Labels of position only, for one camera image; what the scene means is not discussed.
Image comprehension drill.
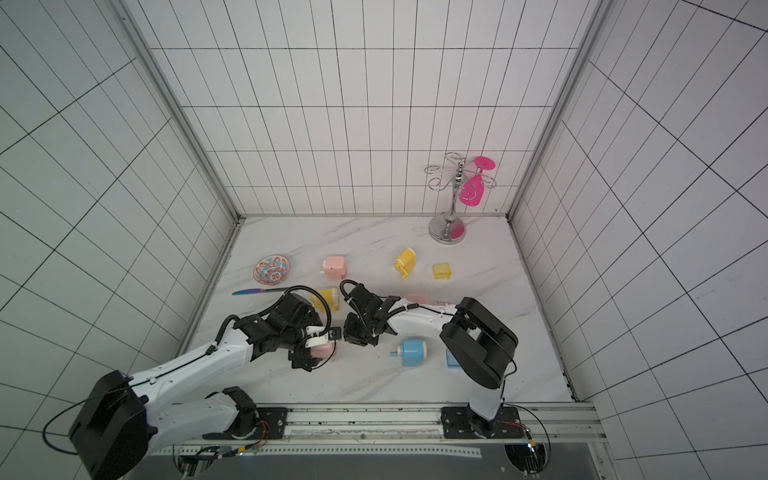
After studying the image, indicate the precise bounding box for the pink sharpener bottom row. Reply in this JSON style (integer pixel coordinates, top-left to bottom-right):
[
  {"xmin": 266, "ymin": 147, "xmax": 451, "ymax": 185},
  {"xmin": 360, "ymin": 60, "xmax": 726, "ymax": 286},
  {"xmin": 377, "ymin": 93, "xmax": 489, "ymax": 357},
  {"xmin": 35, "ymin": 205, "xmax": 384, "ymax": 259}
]
[{"xmin": 311, "ymin": 342, "xmax": 336, "ymax": 360}]

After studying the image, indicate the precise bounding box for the pink sharpener row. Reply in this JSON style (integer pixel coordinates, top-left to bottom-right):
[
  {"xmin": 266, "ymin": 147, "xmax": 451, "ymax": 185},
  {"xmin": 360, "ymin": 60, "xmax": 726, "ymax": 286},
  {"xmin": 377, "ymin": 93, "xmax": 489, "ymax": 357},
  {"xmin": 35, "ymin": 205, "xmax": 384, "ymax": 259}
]
[
  {"xmin": 311, "ymin": 342, "xmax": 336, "ymax": 360},
  {"xmin": 322, "ymin": 255, "xmax": 347, "ymax": 281}
]

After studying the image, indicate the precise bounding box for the yellow sharpener row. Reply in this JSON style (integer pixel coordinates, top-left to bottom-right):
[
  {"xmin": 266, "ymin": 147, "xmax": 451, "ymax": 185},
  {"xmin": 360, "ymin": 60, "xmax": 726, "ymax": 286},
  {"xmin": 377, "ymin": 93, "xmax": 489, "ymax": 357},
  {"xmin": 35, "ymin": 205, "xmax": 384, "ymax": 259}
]
[{"xmin": 310, "ymin": 287, "xmax": 340, "ymax": 313}]

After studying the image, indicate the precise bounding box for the pink sharpener top row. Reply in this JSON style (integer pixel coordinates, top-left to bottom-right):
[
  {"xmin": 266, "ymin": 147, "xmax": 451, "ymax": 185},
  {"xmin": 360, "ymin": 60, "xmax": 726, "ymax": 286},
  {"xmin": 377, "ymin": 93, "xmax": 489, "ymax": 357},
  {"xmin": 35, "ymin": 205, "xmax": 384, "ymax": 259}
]
[{"xmin": 322, "ymin": 255, "xmax": 347, "ymax": 281}]

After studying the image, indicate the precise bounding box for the yellow tray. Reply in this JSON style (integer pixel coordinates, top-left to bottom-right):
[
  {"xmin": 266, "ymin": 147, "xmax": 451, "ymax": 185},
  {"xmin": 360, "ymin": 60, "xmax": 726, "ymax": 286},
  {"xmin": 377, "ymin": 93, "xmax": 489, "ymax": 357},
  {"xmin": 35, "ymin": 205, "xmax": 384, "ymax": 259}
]
[{"xmin": 432, "ymin": 262, "xmax": 452, "ymax": 280}]

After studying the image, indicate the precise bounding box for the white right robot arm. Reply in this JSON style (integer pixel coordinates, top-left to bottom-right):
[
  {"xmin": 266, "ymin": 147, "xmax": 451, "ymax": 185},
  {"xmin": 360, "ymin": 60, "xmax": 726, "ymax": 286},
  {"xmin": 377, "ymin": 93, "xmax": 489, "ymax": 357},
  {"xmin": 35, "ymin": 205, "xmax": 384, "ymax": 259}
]
[{"xmin": 339, "ymin": 279, "xmax": 519, "ymax": 426}]

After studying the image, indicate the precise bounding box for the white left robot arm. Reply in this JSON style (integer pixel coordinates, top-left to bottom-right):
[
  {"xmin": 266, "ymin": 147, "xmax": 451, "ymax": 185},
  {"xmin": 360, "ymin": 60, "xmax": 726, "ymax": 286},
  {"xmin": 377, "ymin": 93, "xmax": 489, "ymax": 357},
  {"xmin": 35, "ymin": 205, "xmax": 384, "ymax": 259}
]
[{"xmin": 68, "ymin": 287, "xmax": 342, "ymax": 479}]

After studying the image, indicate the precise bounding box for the blue pencil sharpener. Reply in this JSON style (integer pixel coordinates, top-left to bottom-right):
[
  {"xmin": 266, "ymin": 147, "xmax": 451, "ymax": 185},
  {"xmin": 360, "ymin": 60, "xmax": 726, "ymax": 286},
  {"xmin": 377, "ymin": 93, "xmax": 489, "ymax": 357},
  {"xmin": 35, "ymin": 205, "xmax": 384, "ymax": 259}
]
[{"xmin": 390, "ymin": 339, "xmax": 428, "ymax": 368}]

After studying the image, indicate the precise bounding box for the pink sharpener right middle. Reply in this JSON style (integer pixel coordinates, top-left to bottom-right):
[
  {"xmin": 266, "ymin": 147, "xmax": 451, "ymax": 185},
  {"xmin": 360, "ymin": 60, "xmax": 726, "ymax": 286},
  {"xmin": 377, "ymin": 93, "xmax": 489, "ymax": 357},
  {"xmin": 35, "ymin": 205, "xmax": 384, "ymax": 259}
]
[{"xmin": 406, "ymin": 294, "xmax": 429, "ymax": 304}]

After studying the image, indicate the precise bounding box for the blue transparent tray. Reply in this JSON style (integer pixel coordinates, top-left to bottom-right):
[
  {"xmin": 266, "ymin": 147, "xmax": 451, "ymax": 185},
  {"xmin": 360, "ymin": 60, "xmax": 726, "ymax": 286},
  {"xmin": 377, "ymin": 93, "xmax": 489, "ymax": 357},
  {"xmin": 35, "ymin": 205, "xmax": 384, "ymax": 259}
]
[{"xmin": 446, "ymin": 350, "xmax": 460, "ymax": 368}]

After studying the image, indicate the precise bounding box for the iridescent pen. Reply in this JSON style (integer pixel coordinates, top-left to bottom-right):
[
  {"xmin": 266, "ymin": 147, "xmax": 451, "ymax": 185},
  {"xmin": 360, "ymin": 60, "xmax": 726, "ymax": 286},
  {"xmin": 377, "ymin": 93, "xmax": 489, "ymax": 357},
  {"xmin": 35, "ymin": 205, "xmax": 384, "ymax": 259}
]
[{"xmin": 231, "ymin": 287, "xmax": 290, "ymax": 296}]

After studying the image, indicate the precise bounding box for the patterned ceramic bowl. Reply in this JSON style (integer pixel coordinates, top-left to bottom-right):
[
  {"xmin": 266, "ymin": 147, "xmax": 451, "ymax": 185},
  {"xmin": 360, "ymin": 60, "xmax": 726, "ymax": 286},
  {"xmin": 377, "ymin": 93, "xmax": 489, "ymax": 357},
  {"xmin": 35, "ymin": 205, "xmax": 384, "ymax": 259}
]
[{"xmin": 253, "ymin": 255, "xmax": 291, "ymax": 286}]

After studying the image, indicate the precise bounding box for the pink plastic wine glass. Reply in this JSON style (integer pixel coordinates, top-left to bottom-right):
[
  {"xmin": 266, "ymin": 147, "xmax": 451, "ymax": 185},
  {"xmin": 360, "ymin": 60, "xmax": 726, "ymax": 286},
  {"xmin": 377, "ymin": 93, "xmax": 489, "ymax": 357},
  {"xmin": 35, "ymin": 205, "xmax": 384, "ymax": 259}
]
[{"xmin": 459, "ymin": 156, "xmax": 496, "ymax": 207}]

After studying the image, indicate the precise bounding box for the chrome glass rack stand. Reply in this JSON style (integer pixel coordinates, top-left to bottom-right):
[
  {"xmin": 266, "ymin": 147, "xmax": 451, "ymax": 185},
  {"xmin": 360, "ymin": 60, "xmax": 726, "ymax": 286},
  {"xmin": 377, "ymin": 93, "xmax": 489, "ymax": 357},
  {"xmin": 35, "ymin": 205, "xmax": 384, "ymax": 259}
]
[{"xmin": 425, "ymin": 152, "xmax": 476, "ymax": 245}]

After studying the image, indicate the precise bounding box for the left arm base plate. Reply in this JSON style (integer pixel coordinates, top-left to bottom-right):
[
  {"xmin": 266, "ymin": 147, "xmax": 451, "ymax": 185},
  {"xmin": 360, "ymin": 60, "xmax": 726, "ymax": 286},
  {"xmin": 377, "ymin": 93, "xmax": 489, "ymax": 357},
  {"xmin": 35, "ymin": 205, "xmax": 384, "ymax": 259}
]
[{"xmin": 224, "ymin": 407, "xmax": 288, "ymax": 441}]

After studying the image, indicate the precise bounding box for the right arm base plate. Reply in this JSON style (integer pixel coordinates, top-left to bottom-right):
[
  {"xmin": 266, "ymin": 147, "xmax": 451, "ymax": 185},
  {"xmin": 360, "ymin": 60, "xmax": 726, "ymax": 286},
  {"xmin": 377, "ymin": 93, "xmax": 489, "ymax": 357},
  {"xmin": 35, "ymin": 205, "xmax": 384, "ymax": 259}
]
[{"xmin": 440, "ymin": 405, "xmax": 525, "ymax": 440}]

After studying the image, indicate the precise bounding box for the aluminium mounting rail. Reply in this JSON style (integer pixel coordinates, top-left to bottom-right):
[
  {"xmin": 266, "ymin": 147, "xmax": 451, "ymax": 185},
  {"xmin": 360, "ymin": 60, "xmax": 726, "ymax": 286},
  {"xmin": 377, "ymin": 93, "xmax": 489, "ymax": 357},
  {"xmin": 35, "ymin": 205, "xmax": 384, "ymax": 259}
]
[{"xmin": 149, "ymin": 401, "xmax": 607, "ymax": 446}]

